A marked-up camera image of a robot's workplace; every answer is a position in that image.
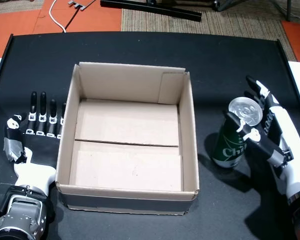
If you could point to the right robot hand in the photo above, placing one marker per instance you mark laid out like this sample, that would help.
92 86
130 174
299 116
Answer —
277 135

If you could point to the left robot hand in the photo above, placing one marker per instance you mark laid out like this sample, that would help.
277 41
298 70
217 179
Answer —
37 150

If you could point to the green drink can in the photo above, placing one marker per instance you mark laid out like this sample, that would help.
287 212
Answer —
226 147

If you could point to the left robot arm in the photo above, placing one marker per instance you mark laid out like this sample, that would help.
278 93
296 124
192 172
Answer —
20 215

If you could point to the brown cardboard paper box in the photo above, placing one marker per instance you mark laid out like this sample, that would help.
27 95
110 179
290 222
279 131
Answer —
127 160

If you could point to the black table mat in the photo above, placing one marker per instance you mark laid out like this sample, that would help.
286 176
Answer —
150 47

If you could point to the long black metal bar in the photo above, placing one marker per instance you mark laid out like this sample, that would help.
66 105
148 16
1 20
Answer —
152 10

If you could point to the grey slotted bracket plate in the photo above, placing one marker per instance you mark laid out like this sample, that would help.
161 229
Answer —
81 3

